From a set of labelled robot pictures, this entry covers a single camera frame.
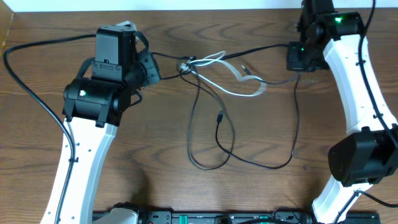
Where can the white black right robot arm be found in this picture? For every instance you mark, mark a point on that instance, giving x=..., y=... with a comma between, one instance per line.
x=336, y=41

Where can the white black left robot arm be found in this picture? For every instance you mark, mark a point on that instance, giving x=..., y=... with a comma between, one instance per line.
x=93, y=106

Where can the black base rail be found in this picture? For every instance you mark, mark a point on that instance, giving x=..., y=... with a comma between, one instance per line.
x=212, y=218

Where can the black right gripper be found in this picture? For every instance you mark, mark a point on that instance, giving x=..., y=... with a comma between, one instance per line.
x=294, y=63

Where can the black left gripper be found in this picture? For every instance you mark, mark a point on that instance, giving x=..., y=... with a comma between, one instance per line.
x=149, y=70

